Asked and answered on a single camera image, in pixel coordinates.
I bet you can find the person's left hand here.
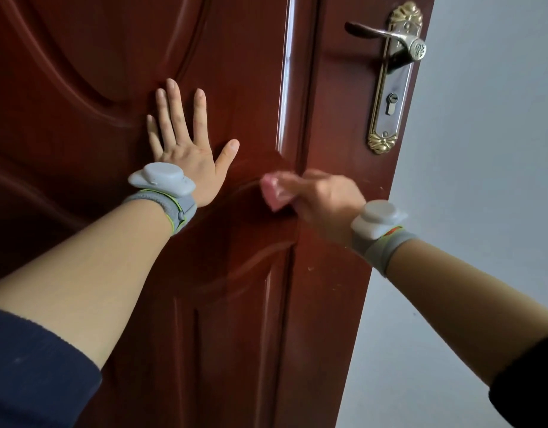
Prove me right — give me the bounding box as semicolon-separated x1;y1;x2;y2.
146;78;240;208

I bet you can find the person's right hand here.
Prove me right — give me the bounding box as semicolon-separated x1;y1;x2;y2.
274;169;368;248

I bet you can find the gold door lock plate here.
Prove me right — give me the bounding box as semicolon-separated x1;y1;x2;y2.
367;1;424;155

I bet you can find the red-brown wooden door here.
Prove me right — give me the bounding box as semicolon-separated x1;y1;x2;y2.
0;0;436;428

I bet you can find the silver door lever handle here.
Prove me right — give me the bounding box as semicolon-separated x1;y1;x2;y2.
344;21;427;64

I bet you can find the grey wristband with green trim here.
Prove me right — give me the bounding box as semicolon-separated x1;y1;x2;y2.
364;226;418;278
123;189;198;236

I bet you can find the grey wrist tracker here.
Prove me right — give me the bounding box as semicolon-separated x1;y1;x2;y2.
127;162;197;197
350;199;409;257

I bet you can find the navy blue sleeve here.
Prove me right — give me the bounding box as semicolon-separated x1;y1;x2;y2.
0;306;103;428
488;330;548;428

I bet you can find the person's left forearm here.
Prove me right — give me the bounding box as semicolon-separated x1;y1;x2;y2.
0;199;175;371

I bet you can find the person's right forearm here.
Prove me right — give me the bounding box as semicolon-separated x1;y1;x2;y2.
385;239;548;387

